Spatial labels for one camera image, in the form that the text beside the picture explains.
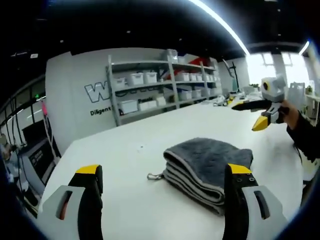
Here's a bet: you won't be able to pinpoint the grey towel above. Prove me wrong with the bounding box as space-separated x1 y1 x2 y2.
146 136 254 216

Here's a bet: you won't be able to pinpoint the person's right hand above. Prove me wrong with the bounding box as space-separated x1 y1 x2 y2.
279 99 301 131

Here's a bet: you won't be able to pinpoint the white chair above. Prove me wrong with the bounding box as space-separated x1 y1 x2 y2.
287 81 307 101

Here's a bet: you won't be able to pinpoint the pile of yellow black tools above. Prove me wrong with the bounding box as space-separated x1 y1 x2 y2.
213 93 248 107

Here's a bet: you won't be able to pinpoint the black stand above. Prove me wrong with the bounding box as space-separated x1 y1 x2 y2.
222 58 242 93

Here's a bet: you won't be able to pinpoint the grey machine cabinet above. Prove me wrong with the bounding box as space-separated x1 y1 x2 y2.
17 136 62 208

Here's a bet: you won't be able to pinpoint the short ceiling light strip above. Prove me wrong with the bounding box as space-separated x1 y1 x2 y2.
298 39 311 56

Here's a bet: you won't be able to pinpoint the black monitor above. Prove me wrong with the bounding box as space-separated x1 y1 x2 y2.
22 119 48 148

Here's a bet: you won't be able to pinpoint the long ceiling light strip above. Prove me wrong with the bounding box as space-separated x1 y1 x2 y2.
187 0 251 56

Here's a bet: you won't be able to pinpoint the grey metal shelf unit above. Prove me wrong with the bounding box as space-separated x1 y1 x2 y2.
106 48 222 127

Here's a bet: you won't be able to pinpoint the pink cloth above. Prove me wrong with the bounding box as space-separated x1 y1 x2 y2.
41 99 50 118

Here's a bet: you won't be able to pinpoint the rows of white storage bins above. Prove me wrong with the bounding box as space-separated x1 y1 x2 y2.
113 48 218 116

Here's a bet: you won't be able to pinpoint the black cable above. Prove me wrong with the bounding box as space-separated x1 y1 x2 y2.
292 142 305 166

